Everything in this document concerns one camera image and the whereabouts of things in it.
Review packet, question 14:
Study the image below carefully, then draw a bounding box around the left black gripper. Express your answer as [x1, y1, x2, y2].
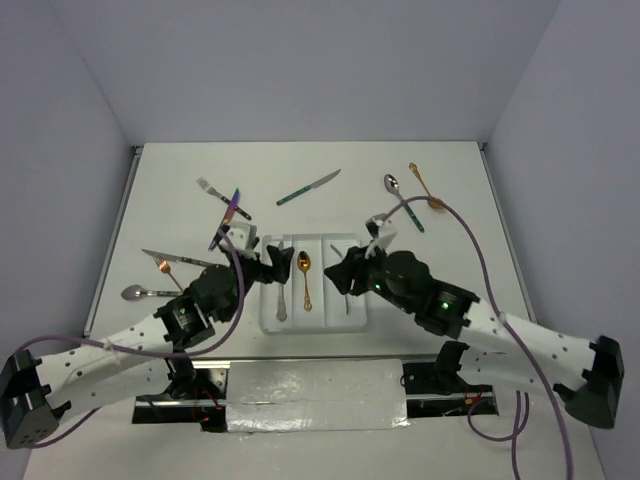
[219, 236, 293, 321]

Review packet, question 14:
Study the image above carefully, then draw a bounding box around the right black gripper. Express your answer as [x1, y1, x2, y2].
[323, 238, 415, 313]

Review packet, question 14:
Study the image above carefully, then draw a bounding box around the ornate gold spoon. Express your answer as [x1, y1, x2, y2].
[296, 251, 313, 312]

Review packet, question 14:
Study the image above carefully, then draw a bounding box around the plain silver fork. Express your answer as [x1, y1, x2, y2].
[329, 243, 350, 316]

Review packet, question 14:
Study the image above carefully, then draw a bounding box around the ornate silver knife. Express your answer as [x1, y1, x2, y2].
[274, 241, 290, 323]

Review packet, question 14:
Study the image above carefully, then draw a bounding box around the iridescent rainbow knife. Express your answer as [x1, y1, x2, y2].
[208, 188, 240, 251]

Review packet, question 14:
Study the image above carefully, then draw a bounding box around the copper fork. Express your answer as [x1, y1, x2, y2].
[152, 255, 184, 293]

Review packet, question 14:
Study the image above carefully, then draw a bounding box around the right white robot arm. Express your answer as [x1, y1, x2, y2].
[324, 247, 624, 429]

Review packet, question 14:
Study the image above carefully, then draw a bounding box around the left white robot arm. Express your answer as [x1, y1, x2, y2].
[1, 228, 294, 449]

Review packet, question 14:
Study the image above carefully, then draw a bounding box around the white three-compartment cutlery tray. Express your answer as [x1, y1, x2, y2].
[259, 233, 368, 335]

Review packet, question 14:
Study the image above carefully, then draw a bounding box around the gold spoon far right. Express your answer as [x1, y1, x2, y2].
[408, 162, 444, 210]

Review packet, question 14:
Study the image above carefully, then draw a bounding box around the white foil-covered base board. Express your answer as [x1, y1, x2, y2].
[225, 359, 409, 433]

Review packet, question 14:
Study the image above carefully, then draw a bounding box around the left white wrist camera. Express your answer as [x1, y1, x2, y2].
[226, 222, 259, 251]

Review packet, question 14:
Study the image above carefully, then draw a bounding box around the spoon with teal handle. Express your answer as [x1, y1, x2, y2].
[383, 174, 425, 233]

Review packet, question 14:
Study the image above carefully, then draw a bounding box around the knife with teal handle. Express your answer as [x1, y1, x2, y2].
[275, 169, 341, 206]

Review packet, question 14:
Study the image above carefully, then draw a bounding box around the knife with black handle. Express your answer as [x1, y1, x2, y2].
[141, 248, 213, 268]

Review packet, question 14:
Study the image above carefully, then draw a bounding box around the fork with black handle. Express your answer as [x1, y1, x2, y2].
[196, 177, 252, 221]

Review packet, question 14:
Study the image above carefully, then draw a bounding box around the spoon with black handle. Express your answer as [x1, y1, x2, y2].
[120, 284, 182, 301]

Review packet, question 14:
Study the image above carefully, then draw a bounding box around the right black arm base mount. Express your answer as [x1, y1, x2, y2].
[399, 341, 498, 419]

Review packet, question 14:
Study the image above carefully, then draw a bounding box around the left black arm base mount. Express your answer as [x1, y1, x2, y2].
[132, 360, 230, 433]

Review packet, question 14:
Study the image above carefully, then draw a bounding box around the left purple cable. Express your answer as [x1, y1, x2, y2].
[19, 224, 247, 449]

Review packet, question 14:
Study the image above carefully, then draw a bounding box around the purple cable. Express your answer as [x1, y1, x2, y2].
[19, 224, 247, 449]
[384, 195, 574, 480]

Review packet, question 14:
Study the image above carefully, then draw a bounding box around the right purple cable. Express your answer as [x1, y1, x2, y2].
[384, 195, 574, 480]

